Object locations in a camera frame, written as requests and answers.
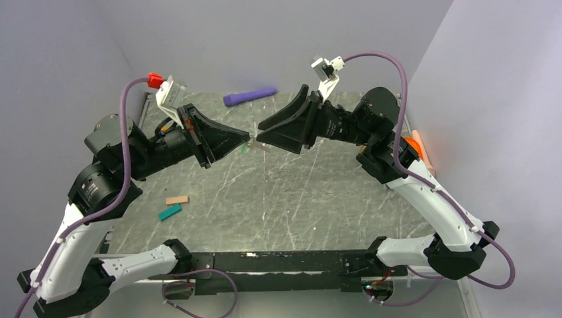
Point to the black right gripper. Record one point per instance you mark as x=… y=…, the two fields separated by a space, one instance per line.
x=299 y=130

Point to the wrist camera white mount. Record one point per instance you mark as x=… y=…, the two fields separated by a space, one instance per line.
x=327 y=72
x=169 y=95

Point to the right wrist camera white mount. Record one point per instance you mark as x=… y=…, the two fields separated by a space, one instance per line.
x=327 y=72

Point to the purple flashlight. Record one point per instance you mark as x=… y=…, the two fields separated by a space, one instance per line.
x=232 y=100

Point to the tan wooden block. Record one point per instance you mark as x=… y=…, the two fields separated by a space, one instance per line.
x=177 y=200

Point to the green key tag keyring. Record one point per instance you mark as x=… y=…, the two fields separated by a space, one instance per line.
x=254 y=145

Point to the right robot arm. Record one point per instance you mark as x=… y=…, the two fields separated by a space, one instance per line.
x=456 y=249

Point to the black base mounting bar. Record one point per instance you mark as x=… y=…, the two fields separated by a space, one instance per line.
x=279 y=271

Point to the teal wooden block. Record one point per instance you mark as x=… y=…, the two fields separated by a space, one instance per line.
x=169 y=212

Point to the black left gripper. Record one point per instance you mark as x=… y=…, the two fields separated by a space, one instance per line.
x=216 y=139

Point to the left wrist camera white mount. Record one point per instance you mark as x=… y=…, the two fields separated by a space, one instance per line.
x=169 y=95

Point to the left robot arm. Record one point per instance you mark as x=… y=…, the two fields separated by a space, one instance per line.
x=71 y=280

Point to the orange pink object at wall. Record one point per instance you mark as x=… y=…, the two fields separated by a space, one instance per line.
x=416 y=142

